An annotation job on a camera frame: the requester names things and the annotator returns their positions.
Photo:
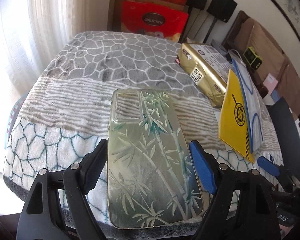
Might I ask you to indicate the green black portable device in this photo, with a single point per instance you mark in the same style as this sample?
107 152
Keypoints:
252 57

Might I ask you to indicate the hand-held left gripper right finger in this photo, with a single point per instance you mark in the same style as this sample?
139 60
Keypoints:
202 162

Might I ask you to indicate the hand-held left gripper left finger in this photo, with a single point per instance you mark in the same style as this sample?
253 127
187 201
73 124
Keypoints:
92 165

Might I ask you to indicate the brown sofa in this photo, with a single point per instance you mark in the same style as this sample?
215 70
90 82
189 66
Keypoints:
277 62

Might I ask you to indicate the clear bamboo phone case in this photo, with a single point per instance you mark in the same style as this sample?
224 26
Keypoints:
145 167

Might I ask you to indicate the grey white patterned blanket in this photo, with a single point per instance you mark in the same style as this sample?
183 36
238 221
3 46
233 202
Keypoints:
90 62

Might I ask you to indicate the framed painting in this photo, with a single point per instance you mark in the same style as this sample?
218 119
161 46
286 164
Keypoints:
290 2

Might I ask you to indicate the large brown cushion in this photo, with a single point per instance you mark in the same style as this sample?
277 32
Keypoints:
267 42

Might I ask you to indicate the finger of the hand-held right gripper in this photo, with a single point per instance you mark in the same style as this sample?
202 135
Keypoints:
267 165

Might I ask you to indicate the white curtain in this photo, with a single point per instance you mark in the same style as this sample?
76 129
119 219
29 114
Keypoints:
40 17

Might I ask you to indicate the pink flat box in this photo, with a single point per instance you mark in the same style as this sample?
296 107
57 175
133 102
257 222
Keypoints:
270 82

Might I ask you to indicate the red gift box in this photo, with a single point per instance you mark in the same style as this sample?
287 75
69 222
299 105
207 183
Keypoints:
152 17

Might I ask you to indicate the yellow booklet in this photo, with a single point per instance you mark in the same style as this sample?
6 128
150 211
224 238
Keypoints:
235 120

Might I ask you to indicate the face mask pack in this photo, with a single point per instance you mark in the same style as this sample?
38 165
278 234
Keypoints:
250 100

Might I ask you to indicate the gold foil packet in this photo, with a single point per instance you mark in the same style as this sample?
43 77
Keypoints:
202 80

